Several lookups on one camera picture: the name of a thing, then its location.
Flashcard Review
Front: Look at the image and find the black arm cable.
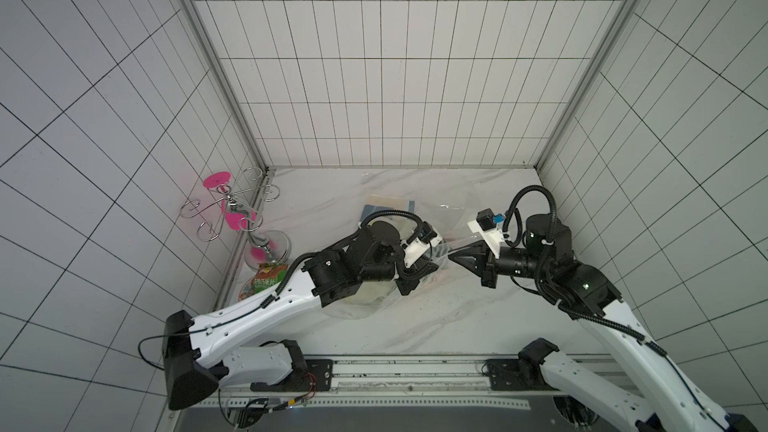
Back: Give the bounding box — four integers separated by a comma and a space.
502, 184, 559, 247
137, 332, 181, 372

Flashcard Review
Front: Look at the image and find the clear plastic vacuum bag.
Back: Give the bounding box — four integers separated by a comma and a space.
324, 192, 480, 320

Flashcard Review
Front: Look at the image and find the aluminium mounting rail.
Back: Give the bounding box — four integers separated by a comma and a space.
157, 353, 670, 432

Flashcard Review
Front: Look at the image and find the blue and beige towel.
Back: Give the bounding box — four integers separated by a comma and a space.
358, 194, 416, 226

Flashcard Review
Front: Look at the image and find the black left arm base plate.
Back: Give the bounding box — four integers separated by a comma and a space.
250, 339, 334, 392

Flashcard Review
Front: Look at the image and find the pale yellow towel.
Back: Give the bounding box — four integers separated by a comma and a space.
348, 281, 397, 306

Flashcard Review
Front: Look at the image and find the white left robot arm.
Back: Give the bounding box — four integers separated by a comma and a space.
161, 220, 442, 411

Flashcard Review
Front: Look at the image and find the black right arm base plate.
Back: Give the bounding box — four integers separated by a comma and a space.
482, 338, 560, 392

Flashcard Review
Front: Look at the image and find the colourful snack packet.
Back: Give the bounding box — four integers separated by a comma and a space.
238, 264, 288, 301

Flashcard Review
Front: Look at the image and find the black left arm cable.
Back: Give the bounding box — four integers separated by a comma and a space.
137, 332, 181, 372

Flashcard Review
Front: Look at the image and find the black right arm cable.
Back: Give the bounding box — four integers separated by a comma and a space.
502, 184, 559, 247

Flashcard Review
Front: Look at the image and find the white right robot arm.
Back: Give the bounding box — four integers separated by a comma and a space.
449, 209, 755, 431

